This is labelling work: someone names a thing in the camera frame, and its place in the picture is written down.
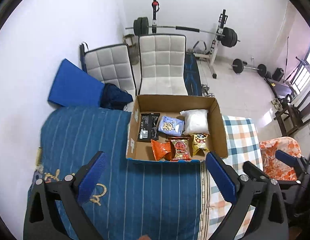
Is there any long barbell with black plates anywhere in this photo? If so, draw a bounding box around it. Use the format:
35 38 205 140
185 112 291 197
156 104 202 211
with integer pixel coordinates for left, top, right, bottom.
125 17 241 48

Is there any cardboard box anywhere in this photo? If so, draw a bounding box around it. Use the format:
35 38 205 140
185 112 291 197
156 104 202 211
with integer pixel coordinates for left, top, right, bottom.
125 94 229 162

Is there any black and blue bench pad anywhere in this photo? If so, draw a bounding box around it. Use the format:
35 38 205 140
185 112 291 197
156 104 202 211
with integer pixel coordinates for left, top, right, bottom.
184 52 203 97

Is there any red snack packet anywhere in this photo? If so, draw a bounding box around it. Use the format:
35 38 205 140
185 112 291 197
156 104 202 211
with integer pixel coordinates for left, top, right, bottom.
168 136 192 162

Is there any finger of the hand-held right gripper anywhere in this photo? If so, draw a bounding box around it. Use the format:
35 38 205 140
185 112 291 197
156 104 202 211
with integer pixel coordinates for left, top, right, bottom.
243 161 270 180
275 150 310 178

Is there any blue foam mat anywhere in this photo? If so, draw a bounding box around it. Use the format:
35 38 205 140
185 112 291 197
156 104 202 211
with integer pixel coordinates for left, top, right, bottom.
47 58 105 108

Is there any plaid bedsheet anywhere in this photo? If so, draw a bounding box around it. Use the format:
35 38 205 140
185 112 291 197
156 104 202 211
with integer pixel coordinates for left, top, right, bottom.
199 115 264 240

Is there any grey curved exercise frame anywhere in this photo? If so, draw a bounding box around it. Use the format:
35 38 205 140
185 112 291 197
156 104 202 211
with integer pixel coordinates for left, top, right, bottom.
194 40 208 55

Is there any dark treadmill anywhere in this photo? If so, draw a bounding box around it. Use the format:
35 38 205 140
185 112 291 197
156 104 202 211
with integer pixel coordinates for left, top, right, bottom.
266 77 299 98

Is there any narrow white padded chair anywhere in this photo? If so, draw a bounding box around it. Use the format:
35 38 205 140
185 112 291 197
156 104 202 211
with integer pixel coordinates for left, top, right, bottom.
83 43 137 98

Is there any dumbbell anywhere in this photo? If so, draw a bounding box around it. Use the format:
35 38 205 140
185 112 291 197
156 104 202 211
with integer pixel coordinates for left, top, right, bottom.
202 85 215 98

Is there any light blue tissue pack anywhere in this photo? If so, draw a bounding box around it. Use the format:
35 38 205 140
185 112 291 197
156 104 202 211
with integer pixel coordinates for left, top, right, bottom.
158 116 185 137

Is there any orange floral blanket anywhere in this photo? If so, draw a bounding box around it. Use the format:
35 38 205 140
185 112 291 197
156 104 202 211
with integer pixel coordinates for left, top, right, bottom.
259 136 305 182

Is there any yellow clear plastic item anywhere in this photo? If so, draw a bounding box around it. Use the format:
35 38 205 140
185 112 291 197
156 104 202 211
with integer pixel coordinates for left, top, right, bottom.
35 147 44 171

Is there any black snack packet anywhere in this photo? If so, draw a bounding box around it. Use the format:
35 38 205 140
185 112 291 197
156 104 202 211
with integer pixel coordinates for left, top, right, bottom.
137 113 161 143

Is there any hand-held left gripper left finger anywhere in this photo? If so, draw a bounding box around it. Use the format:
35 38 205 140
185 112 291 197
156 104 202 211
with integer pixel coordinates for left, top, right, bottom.
23 151 108 240

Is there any dark blue cloth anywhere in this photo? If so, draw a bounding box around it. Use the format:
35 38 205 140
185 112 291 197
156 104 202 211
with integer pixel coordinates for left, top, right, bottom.
100 82 134 110

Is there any white plastic bag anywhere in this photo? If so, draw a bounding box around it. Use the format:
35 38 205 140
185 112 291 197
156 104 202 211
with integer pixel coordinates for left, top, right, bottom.
180 109 210 135

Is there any wide white padded chair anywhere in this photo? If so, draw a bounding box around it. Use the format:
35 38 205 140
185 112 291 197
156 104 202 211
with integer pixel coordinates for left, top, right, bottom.
138 34 189 97

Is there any short barbell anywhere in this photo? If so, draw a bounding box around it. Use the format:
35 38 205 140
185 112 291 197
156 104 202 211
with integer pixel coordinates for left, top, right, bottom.
231 58 268 77

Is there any orange snack packet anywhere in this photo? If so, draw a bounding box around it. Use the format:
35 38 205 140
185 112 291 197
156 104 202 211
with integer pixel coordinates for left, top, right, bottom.
150 139 173 161

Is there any dark wooden chair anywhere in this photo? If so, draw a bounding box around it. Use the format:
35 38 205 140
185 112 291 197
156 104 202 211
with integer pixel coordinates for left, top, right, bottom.
274 90 310 137

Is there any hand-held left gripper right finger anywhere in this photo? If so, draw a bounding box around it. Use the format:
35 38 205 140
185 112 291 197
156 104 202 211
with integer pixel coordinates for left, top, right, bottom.
206 151 288 240

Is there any yellow snack packet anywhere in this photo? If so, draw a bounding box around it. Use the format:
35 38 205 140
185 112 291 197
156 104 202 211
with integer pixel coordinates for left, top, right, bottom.
189 133 210 157

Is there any black speaker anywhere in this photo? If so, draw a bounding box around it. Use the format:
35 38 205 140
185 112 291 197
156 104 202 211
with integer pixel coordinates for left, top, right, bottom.
272 67 285 82

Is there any black bag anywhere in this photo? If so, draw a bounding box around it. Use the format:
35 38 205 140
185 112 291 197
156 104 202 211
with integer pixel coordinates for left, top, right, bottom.
79 42 90 70

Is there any white weight rack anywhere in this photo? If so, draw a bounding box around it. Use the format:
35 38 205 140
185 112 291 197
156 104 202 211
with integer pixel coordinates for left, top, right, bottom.
150 0 229 79

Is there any blue striped quilt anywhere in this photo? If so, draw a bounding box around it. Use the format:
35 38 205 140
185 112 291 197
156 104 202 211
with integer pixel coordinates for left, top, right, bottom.
27 106 205 240

